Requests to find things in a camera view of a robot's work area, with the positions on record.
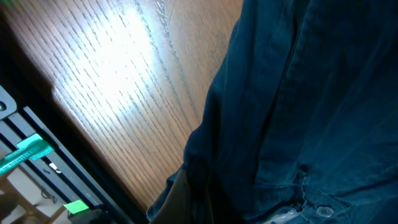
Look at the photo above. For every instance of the dark blue denim shorts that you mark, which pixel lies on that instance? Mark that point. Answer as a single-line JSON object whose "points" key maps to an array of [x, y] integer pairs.
{"points": [[300, 121]]}

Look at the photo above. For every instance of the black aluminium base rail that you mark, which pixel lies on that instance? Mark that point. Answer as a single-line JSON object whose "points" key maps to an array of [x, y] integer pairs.
{"points": [[58, 171]]}

